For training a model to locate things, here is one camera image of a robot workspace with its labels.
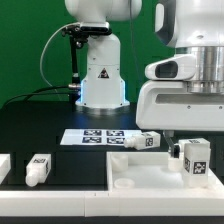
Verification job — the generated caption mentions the grey camera cable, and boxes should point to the grey camera cable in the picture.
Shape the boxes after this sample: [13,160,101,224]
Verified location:
[39,23,79,102]

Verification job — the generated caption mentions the white obstacle fence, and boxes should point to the white obstacle fence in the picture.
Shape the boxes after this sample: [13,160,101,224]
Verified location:
[0,189,224,217]

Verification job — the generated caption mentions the white block at left edge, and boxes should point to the white block at left edge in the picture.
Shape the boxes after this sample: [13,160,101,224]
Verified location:
[0,154,11,184]

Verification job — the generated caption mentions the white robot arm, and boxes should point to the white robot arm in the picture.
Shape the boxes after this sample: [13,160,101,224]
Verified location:
[65,0,224,137]

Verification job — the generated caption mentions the black cables on table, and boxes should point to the black cables on table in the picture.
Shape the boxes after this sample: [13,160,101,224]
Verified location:
[2,85,78,108]

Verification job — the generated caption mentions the white paper with tags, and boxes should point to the white paper with tags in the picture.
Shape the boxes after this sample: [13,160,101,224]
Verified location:
[60,129,140,146]

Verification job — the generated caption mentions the black camera on stand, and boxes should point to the black camera on stand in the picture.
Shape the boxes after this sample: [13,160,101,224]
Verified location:
[61,22,112,103]

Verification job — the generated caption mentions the white square table top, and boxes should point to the white square table top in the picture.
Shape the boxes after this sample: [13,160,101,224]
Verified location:
[107,152,224,193]

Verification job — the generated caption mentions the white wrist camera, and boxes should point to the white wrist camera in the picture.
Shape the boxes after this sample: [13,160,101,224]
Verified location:
[145,54,196,81]

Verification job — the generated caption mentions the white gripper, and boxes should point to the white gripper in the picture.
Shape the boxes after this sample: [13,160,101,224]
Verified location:
[136,81,224,158]

